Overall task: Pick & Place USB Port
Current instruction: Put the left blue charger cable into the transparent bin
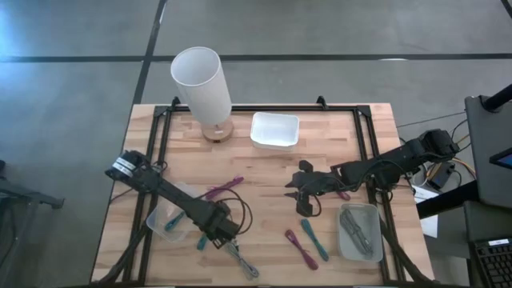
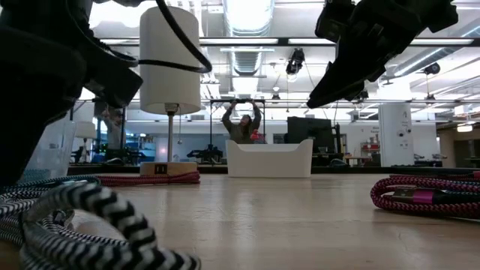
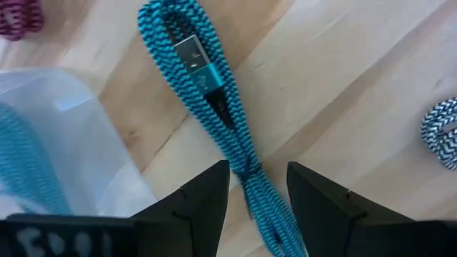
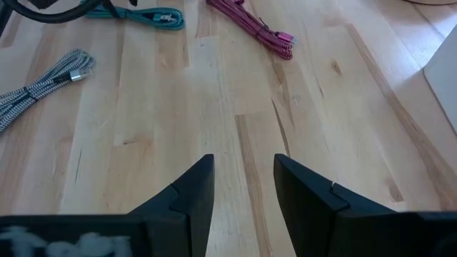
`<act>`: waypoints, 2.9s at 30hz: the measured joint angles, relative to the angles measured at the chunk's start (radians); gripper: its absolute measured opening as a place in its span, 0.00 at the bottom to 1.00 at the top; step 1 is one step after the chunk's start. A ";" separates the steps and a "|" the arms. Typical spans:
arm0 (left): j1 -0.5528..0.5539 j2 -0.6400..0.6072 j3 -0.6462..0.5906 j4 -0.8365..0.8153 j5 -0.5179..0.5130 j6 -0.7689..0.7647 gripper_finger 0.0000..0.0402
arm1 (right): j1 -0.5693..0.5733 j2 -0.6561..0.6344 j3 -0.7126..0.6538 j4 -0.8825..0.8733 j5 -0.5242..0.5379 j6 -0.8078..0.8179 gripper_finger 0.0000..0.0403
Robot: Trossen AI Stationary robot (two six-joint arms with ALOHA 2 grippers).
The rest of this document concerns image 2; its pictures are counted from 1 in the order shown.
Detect clear plastic bin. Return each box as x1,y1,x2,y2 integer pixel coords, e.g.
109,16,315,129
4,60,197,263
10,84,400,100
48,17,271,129
20,118,77,183

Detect pink braided USB cable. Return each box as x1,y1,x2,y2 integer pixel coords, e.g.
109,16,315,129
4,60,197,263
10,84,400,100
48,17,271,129
96,170,202,188
370,171,480,219

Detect person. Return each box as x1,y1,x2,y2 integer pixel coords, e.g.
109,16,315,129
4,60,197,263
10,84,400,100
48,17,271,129
101,106,127,151
220,99,263,146

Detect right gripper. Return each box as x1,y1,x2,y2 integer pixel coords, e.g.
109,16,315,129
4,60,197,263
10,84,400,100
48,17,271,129
306,0,459,110

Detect white shade wooden base lamp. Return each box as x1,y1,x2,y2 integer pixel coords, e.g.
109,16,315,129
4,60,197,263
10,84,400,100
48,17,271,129
138,5,203,177

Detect black camera cable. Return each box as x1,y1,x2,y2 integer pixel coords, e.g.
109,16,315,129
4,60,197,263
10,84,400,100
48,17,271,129
136,0,214,75

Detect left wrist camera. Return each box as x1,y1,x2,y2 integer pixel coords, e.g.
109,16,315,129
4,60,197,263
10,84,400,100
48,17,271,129
80,35,144,110

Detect teal braided USB cable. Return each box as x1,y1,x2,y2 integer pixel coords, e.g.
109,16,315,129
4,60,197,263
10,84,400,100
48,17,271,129
22,167,52,182

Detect black monitor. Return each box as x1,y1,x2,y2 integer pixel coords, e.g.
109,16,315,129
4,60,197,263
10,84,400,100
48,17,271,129
286,116,334,153

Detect black background station frame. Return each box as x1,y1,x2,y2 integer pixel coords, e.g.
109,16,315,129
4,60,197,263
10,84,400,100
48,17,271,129
208,97,267,151

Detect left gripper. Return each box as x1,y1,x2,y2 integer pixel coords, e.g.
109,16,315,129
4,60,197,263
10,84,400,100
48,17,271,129
0,0,99,187

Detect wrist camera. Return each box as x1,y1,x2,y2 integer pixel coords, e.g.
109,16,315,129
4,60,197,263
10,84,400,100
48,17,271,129
314,0,357,43
80,35,144,110

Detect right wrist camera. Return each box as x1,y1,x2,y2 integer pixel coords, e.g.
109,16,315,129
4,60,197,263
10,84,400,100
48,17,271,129
314,0,357,43

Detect black white braided cable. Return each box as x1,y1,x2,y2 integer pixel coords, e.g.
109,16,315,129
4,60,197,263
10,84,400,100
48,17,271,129
0,175,203,270

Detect white plastic bin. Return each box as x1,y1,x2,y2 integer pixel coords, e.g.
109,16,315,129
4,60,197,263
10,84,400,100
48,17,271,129
225,138,314,179

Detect black ceiling dome camera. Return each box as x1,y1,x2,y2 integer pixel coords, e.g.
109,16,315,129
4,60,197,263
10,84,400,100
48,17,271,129
423,62,442,76

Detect white pillar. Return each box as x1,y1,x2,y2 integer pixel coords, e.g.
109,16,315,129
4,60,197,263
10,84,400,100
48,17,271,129
377,103,415,168

